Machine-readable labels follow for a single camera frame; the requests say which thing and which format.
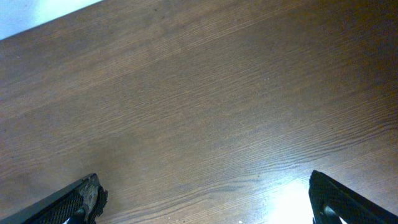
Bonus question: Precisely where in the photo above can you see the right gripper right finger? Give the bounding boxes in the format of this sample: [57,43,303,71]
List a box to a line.
[308,170,397,224]

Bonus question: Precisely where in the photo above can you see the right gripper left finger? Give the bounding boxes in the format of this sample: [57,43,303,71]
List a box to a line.
[1,174,108,224]

